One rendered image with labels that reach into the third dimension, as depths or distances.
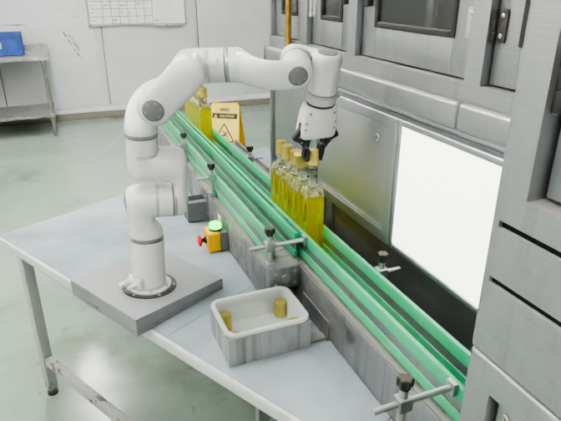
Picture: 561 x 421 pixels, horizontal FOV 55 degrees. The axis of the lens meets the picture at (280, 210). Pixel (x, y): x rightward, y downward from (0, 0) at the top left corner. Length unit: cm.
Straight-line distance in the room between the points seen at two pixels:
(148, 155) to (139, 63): 592
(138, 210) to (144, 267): 18
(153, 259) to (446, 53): 93
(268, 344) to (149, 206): 49
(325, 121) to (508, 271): 92
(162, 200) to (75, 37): 584
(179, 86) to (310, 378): 75
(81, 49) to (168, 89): 598
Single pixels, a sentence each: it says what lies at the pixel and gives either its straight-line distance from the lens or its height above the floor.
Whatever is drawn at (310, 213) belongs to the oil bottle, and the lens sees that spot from 152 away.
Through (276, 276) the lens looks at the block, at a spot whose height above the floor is 86.
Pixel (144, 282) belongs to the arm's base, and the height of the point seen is 83.
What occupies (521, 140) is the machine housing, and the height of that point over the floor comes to 149.
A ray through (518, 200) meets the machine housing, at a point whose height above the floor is 143.
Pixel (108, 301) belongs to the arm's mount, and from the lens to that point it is 158.
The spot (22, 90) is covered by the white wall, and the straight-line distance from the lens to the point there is 732.
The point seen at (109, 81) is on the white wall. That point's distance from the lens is 732.
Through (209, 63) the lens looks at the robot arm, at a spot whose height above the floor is 144.
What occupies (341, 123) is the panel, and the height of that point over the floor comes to 124.
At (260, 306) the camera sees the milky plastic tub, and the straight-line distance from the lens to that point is 150.
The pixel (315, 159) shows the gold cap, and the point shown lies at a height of 117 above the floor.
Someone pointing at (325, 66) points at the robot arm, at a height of 143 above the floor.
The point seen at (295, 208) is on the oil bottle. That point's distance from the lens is 157.
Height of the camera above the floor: 162
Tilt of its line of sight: 23 degrees down
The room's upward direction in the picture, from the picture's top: straight up
